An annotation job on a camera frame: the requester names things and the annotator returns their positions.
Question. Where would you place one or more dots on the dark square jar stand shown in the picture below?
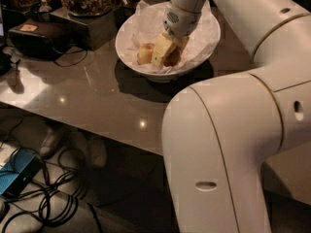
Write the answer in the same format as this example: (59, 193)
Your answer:
(89, 33)

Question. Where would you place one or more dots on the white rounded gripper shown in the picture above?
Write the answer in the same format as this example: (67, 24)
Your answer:
(182, 20)

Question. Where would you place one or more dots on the white ceramic bowl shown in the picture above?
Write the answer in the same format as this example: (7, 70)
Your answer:
(155, 76)

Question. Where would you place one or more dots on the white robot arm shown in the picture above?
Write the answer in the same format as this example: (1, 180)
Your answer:
(217, 133)

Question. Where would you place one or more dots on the small dark snack container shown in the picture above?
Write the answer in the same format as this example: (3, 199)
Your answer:
(123, 9)

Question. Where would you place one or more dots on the yellow-red apple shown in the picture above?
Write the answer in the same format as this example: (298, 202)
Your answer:
(145, 53)
(173, 58)

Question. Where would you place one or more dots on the left white shoe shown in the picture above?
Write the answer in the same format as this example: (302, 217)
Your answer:
(51, 141)

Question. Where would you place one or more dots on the right white shoe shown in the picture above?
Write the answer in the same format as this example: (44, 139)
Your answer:
(98, 151)

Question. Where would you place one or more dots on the black box device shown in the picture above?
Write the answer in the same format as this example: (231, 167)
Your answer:
(43, 40)

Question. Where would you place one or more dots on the white crumpled paper liner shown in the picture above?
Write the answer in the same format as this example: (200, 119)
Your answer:
(142, 26)

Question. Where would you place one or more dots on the metal scoop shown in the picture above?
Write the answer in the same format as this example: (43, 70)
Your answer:
(44, 7)

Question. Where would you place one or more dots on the white shoe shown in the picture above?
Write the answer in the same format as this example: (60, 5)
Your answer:
(51, 141)
(98, 151)

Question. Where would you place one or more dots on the blue box on floor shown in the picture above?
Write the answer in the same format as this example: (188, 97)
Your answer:
(17, 172)

